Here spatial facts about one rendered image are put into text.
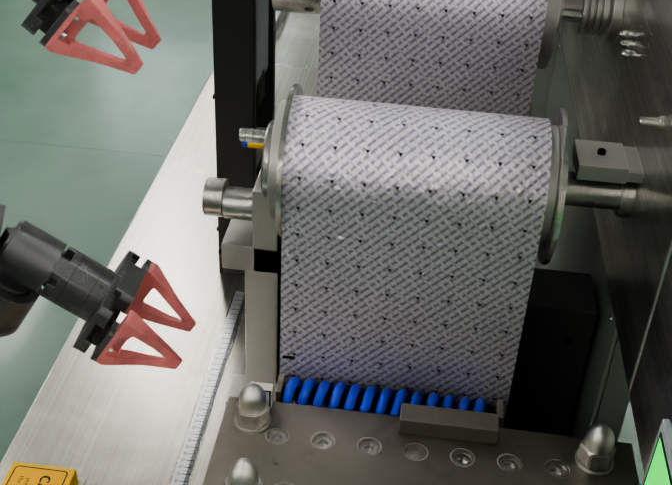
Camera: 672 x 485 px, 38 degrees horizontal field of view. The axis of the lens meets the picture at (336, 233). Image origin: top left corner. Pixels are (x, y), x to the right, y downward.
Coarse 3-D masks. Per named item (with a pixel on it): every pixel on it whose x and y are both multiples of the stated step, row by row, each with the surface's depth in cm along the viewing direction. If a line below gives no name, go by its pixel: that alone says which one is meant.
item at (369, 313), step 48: (288, 240) 90; (336, 240) 90; (288, 288) 94; (336, 288) 93; (384, 288) 92; (432, 288) 92; (480, 288) 91; (528, 288) 90; (288, 336) 97; (336, 336) 96; (384, 336) 95; (432, 336) 95; (480, 336) 94; (384, 384) 99; (432, 384) 98; (480, 384) 97
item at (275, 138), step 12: (276, 120) 88; (276, 132) 88; (552, 132) 88; (276, 144) 87; (552, 144) 87; (276, 156) 87; (552, 156) 86; (276, 168) 87; (552, 168) 86; (552, 180) 85; (552, 192) 86; (552, 204) 86; (552, 216) 86; (540, 240) 89
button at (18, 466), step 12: (12, 468) 102; (24, 468) 102; (36, 468) 102; (48, 468) 102; (60, 468) 102; (12, 480) 101; (24, 480) 101; (36, 480) 101; (48, 480) 101; (60, 480) 101; (72, 480) 101
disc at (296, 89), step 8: (296, 88) 90; (288, 96) 88; (296, 96) 90; (288, 104) 87; (288, 112) 87; (288, 120) 87; (288, 128) 87; (280, 136) 86; (280, 144) 86; (280, 152) 86; (280, 160) 86; (280, 168) 86; (280, 176) 86; (280, 184) 86; (280, 192) 86; (280, 200) 87; (280, 208) 87; (280, 216) 88; (280, 224) 89; (280, 232) 90
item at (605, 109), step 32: (640, 0) 95; (640, 32) 94; (576, 64) 131; (608, 64) 109; (640, 64) 93; (576, 96) 129; (608, 96) 107; (640, 96) 91; (608, 128) 105; (640, 128) 90; (640, 160) 88; (640, 192) 87; (608, 224) 100; (640, 224) 86; (608, 256) 98; (640, 256) 85; (640, 288) 83; (640, 320) 82; (640, 352) 82; (640, 384) 80; (640, 416) 79; (640, 448) 78
